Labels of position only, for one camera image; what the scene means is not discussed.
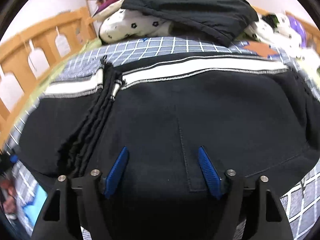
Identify person's left hand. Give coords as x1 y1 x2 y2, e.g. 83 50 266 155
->
0 175 17 220

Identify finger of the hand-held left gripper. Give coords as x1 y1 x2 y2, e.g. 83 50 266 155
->
0 152 19 173

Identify black clothes pile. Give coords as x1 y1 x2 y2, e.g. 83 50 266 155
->
121 0 259 47

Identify purple patterned pillow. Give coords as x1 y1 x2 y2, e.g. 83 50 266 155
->
92 0 139 20

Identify white floral quilt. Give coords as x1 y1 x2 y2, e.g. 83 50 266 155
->
98 9 320 75

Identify purple plush toy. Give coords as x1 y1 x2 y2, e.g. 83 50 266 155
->
286 15 307 48

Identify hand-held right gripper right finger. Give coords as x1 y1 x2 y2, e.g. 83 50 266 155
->
197 145 294 240

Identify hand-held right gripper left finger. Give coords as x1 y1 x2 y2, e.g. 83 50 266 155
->
32 146 130 240

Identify grey checked blanket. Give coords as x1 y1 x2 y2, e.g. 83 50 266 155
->
5 37 320 240

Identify black pants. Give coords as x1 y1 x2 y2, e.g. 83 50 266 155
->
19 51 320 240

